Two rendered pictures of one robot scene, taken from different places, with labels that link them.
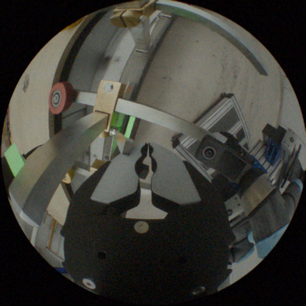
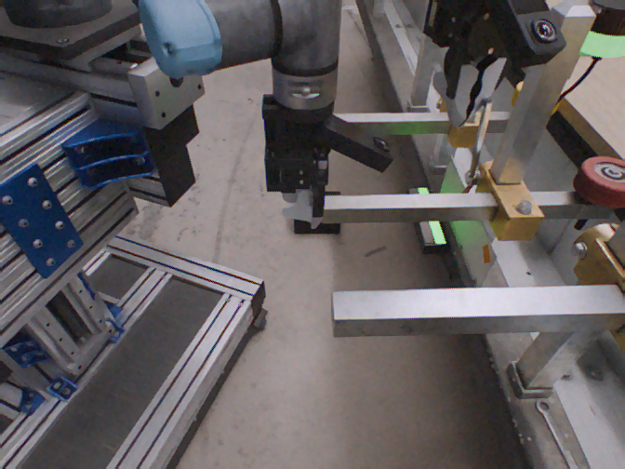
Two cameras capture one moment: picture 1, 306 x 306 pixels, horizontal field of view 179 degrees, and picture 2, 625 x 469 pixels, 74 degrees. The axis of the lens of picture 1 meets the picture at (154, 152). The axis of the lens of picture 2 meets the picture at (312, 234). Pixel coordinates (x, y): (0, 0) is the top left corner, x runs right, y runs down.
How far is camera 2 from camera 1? 0.49 m
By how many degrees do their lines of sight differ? 19
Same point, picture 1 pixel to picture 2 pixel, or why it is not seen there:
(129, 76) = not seen: hidden behind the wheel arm
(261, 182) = (331, 95)
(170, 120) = (411, 201)
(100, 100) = (522, 194)
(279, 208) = (330, 35)
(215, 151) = (378, 144)
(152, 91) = (384, 440)
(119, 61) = not seen: hidden behind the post
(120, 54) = (570, 391)
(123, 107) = (482, 198)
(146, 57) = (499, 357)
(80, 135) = (524, 116)
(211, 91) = not seen: outside the picture
